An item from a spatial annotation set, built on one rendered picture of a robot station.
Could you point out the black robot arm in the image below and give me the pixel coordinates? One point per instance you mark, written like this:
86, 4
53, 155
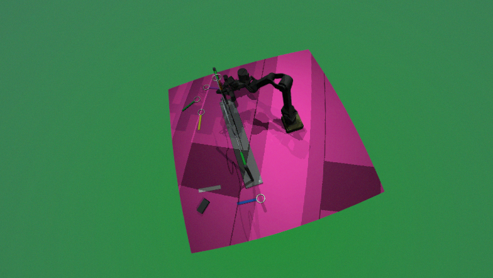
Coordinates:
288, 111

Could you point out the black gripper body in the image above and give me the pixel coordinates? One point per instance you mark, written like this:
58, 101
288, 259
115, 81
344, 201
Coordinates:
230, 89

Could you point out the light grey flat bar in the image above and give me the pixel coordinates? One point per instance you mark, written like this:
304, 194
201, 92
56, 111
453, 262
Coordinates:
210, 188

